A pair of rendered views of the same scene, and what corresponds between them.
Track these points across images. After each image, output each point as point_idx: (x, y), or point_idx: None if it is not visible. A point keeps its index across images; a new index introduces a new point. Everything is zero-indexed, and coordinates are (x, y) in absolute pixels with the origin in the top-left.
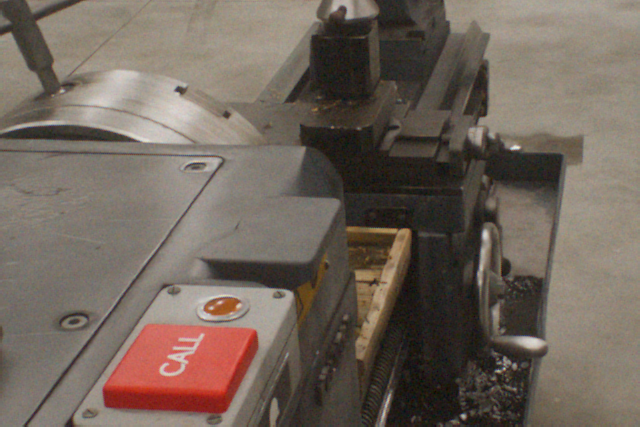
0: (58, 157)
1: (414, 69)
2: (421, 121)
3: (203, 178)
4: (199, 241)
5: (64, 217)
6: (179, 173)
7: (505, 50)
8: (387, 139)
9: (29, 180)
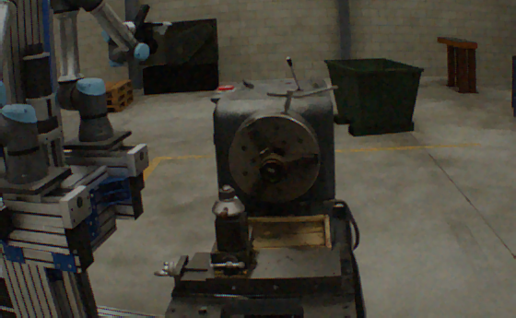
0: (263, 98)
1: None
2: (199, 265)
3: (234, 98)
4: (230, 94)
5: (253, 94)
6: (239, 98)
7: None
8: None
9: (264, 96)
